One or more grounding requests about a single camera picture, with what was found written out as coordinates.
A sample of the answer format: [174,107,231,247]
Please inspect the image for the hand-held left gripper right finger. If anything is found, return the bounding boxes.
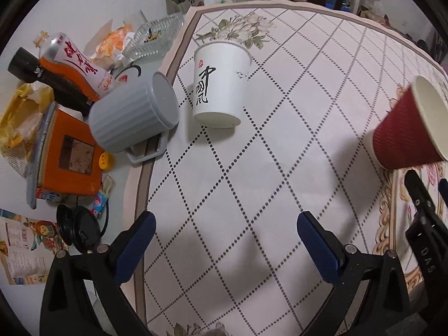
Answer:
[296,211,412,336]

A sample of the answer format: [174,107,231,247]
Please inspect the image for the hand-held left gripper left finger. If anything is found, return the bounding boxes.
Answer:
[39,211,157,336]

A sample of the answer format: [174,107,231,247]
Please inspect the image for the red ribbed paper cup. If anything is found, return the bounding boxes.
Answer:
[372,75,448,171]

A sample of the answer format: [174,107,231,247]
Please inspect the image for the white paper cup black print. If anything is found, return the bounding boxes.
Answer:
[192,40,253,129]

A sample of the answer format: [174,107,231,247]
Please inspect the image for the pink blue candy wrapper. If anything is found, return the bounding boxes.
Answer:
[90,175,115,218]

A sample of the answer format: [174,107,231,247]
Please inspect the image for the black earphones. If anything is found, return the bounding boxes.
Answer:
[56,196,110,255]

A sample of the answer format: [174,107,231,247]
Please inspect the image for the yellow round cap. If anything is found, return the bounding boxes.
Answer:
[98,152,115,171]

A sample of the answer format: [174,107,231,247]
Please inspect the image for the patterned table mat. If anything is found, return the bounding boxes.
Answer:
[122,0,448,336]

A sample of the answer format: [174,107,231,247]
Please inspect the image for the printed cartoon leaflet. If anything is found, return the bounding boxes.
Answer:
[0,208,69,286]

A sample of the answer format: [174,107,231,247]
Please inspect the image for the orange box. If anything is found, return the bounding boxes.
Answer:
[35,107,106,197]

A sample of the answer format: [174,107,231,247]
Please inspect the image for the grey ribbed mug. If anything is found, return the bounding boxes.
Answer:
[88,71,180,166]

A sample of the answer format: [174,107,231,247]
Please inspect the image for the yellow plastic bag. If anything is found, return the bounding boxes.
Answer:
[0,83,55,180]

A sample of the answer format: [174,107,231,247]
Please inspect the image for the white mug black rim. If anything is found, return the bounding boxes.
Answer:
[111,61,143,85]

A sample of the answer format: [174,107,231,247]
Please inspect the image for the orange drink bottle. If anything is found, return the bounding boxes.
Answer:
[33,31,113,102]

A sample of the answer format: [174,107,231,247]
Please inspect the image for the black bottle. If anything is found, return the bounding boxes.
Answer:
[8,47,96,117]

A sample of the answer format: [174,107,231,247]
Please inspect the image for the orange snack packet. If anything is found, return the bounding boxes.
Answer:
[92,24,134,61]

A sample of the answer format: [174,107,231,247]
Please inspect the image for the glass ashtray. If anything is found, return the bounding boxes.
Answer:
[121,12,185,63]

